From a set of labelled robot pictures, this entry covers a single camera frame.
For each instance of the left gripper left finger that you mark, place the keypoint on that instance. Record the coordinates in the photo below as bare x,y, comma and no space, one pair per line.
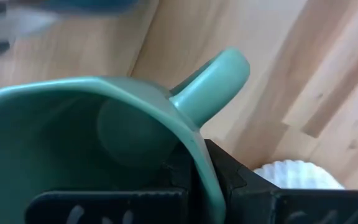
104,208

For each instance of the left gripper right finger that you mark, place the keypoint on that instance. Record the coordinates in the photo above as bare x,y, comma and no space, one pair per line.
291,208

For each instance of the mint green faceted mug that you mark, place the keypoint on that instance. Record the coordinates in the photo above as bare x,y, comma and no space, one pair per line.
57,124

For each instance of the white textured pen holder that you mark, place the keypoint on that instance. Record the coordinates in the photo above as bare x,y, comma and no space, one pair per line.
297,175

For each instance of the wooden shelf riser black legs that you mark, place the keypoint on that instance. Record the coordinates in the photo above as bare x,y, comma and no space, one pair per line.
89,46

